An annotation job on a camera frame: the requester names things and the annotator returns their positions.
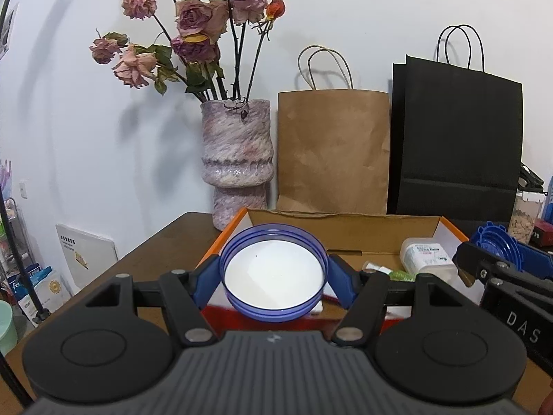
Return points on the pink marbled vase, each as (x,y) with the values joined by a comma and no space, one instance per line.
(237,155)

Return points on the blue scalloped lid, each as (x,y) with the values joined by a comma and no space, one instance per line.
(496,240)

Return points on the blue rimmed white lid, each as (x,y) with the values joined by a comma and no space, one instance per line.
(274,272)

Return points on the black paper bag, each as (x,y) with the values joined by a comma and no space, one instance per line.
(456,138)

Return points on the green plastic bucket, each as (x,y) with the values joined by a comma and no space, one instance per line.
(8,333)

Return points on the brown paper bag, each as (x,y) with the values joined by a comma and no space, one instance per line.
(333,145)

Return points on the black light stand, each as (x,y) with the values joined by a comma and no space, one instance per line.
(42,312)

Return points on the clear food container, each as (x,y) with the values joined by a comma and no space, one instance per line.
(527,208)

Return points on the dried rose bouquet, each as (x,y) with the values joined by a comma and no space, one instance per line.
(205,53)

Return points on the green spray bottle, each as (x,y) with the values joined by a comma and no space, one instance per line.
(394,275)

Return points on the white spray bottle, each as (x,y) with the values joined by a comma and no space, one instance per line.
(425,256)

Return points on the red cardboard box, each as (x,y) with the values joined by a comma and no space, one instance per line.
(357,238)

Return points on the dark red small box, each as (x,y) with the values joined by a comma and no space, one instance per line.
(542,235)

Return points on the blue white package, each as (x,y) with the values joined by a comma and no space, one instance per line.
(49,286)

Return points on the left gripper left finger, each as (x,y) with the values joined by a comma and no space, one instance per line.
(184,295)

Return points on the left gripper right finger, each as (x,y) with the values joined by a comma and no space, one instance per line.
(363,295)

